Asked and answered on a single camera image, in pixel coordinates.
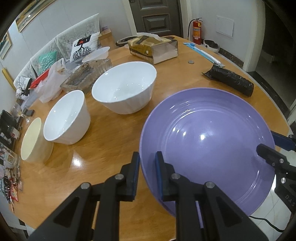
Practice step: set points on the purple plate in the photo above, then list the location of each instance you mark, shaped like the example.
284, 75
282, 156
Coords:
208, 139

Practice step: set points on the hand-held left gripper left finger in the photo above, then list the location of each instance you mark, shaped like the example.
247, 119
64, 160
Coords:
136, 169

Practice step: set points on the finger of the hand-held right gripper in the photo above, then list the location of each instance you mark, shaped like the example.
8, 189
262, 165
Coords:
270, 154
283, 141

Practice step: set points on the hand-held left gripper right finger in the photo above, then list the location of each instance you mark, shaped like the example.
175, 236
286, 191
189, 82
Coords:
159, 171

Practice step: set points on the white wall panel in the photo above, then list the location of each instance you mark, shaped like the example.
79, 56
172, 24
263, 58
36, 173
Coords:
224, 25

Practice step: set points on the white round appliance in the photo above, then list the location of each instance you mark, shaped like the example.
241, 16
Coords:
211, 46

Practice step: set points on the red packet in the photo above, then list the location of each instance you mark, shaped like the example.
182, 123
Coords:
38, 81

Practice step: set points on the white cushion black tree print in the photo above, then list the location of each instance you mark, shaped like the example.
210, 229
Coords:
84, 47

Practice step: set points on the wooden side table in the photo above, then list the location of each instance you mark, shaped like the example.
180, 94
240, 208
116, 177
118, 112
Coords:
106, 38

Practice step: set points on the white cushion dark print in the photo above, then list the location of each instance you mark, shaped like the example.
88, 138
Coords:
23, 87

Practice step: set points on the pile of assorted packets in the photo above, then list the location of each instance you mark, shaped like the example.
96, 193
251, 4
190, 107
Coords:
9, 157

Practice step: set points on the large framed picture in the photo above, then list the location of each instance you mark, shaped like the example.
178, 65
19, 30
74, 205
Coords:
30, 17

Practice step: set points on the teal patterned cushion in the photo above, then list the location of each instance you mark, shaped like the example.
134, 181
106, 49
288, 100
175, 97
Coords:
47, 59

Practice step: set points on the white plastic bag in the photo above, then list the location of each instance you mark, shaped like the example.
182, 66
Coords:
52, 85

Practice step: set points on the red fire extinguisher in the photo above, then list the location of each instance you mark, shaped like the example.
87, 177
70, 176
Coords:
196, 30

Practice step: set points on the brown tissue box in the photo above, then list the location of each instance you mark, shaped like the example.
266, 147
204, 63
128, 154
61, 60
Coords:
148, 49

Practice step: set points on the glass rectangular tray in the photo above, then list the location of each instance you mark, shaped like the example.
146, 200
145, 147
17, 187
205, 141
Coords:
85, 75

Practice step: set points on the medium white bowl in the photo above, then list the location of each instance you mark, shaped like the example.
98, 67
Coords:
69, 120

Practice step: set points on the small framed picture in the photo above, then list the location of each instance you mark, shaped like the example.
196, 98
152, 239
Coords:
5, 45

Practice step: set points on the large white bowl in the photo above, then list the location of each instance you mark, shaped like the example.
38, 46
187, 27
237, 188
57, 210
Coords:
124, 92

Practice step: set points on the blue toothbrush package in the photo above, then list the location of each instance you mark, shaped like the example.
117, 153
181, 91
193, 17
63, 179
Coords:
203, 52

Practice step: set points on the small cream bowl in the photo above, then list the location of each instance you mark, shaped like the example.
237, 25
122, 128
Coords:
34, 143

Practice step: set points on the dark panelled door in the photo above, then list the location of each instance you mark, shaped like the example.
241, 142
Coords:
155, 16

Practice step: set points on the dark woven basket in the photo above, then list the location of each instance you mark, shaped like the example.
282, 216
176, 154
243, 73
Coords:
122, 41

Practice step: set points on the white patterned sofa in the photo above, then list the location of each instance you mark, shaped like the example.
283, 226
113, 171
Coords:
62, 39

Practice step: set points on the black bag roll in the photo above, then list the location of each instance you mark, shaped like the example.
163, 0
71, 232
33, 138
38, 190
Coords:
231, 80

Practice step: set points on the white plastic dish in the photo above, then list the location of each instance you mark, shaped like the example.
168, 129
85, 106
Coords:
97, 53

